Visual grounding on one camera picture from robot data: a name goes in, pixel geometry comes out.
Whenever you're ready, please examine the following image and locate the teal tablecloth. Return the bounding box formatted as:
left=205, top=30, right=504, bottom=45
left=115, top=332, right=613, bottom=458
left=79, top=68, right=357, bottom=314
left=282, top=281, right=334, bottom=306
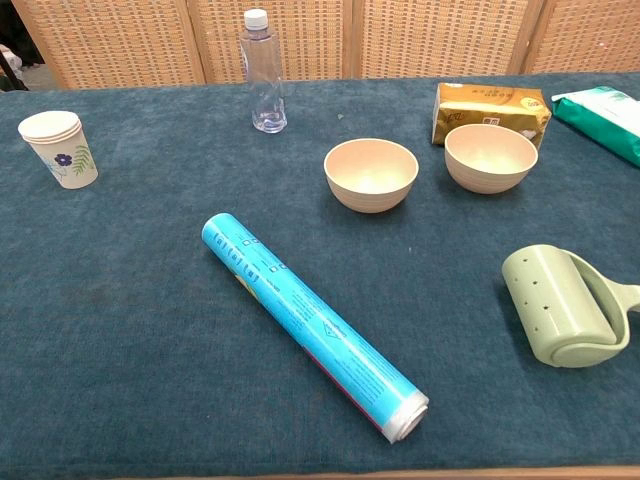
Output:
left=0, top=72, right=640, bottom=476

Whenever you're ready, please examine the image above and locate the green wet wipes pack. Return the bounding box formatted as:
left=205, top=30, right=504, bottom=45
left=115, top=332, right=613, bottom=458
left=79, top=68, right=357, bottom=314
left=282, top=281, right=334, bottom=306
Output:
left=550, top=85, right=640, bottom=168

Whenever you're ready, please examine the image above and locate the beige ribbed bowl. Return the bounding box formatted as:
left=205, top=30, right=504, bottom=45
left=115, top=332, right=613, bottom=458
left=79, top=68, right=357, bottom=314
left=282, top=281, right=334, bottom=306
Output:
left=443, top=123, right=540, bottom=195
left=323, top=138, right=420, bottom=215

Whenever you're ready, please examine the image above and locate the nested white paper cup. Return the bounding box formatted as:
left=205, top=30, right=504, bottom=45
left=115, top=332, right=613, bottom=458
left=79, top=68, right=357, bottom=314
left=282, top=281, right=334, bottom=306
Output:
left=17, top=110, right=83, bottom=142

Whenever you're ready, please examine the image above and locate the clear plastic water bottle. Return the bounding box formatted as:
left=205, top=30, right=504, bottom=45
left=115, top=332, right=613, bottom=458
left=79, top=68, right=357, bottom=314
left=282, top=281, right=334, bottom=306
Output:
left=239, top=8, right=289, bottom=135

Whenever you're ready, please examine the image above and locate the floral print paper cup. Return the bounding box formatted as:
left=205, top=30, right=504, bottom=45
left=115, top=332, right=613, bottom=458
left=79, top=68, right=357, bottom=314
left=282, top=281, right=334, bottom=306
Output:
left=25, top=130, right=100, bottom=191

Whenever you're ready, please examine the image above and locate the light green lint roller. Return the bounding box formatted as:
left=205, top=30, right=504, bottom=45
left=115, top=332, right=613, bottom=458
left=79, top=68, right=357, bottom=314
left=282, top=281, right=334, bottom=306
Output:
left=501, top=243, right=640, bottom=369

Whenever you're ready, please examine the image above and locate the blue cling film roll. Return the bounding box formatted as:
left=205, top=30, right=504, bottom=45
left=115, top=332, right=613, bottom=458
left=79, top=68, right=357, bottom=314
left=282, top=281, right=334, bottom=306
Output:
left=201, top=212, right=431, bottom=445

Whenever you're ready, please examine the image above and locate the wicker folding screen panel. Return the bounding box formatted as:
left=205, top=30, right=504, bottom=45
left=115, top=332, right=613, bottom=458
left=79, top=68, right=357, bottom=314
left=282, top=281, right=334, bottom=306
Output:
left=186, top=0, right=354, bottom=84
left=348, top=0, right=544, bottom=80
left=520, top=0, right=640, bottom=76
left=9, top=0, right=207, bottom=91

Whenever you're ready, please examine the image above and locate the gold tissue pack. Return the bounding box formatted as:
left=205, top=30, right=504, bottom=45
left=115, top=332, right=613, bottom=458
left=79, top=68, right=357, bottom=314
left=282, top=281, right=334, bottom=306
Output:
left=431, top=82, right=553, bottom=150

